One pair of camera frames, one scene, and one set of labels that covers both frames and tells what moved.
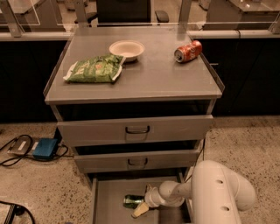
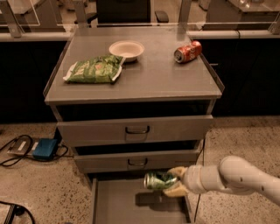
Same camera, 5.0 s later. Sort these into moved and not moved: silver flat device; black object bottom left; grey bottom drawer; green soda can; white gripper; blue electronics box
Moved: white gripper; green soda can
Not moved: black object bottom left; grey bottom drawer; blue electronics box; silver flat device
